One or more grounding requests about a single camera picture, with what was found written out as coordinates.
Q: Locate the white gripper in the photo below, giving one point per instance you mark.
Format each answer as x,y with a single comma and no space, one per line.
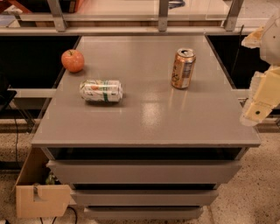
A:
271,46

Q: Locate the white green 7up can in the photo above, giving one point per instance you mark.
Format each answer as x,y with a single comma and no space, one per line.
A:
101,90

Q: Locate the gold brown soda can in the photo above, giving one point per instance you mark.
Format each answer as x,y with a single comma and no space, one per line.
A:
183,66

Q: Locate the grey drawer cabinet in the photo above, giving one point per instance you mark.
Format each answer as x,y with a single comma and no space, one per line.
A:
153,120

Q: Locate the top grey drawer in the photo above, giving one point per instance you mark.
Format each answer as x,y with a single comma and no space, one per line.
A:
143,172

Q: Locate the grey drawer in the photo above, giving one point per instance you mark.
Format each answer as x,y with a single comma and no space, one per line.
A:
143,172
142,198
143,213

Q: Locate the red apple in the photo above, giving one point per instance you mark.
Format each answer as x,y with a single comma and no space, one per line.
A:
72,60

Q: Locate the middle grey drawer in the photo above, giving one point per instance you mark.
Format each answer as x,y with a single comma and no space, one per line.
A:
142,198

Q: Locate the bottom grey drawer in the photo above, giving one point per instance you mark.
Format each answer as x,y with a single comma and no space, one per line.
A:
143,213

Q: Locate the green bottle in box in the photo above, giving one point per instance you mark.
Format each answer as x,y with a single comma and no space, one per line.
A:
50,180

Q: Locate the cardboard box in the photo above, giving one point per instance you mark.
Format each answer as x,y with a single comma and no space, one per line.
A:
34,197

